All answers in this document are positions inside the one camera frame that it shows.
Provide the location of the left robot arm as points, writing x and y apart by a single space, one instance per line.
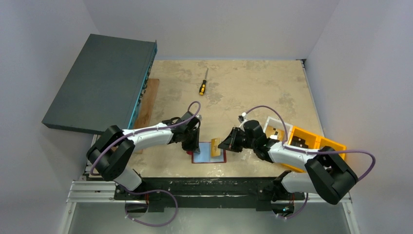
110 154

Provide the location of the dark grey network switch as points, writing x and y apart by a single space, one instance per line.
104 87

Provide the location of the yellow black screwdriver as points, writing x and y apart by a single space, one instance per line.
202 88

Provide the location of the wooden board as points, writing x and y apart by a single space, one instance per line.
147 104

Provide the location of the white frame tray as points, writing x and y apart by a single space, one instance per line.
274 128

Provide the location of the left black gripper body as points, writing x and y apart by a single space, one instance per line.
183 141

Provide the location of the red card holder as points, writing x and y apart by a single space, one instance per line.
204 156

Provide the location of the yellow plastic bin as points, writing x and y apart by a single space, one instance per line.
304 139

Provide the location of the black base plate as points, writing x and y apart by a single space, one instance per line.
260 193

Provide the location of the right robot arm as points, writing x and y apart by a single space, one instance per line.
324 172

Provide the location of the aluminium rail frame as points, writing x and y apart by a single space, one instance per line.
102 191

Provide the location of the gold credit card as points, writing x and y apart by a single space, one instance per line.
214 150

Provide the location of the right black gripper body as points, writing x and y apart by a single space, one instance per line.
234 140

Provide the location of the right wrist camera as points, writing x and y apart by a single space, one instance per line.
242 119

